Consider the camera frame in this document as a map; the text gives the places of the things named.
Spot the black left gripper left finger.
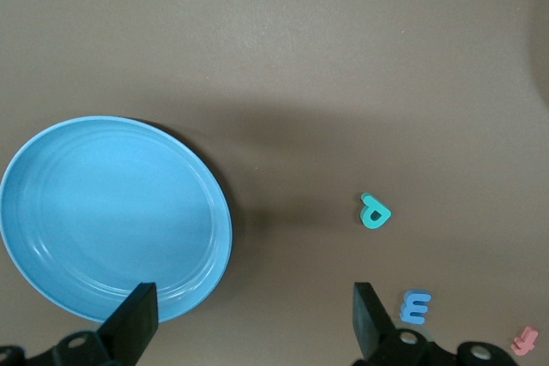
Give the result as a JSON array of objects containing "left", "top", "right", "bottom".
[{"left": 0, "top": 281, "right": 160, "bottom": 366}]

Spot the blue plate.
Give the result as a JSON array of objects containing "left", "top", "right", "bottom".
[{"left": 0, "top": 115, "right": 234, "bottom": 325}]

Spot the brown table cover sheet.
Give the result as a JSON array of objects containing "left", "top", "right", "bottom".
[{"left": 0, "top": 0, "right": 549, "bottom": 366}]

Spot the pink foam letter f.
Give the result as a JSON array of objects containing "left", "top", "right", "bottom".
[{"left": 510, "top": 325, "right": 540, "bottom": 357}]

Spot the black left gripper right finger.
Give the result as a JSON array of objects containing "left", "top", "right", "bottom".
[{"left": 351, "top": 281, "right": 521, "bottom": 366}]

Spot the teal foam letter p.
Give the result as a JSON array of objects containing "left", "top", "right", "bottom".
[{"left": 359, "top": 192, "right": 393, "bottom": 230}]

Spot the blue foam letter m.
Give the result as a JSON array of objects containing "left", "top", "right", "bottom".
[{"left": 398, "top": 288, "right": 431, "bottom": 325}]

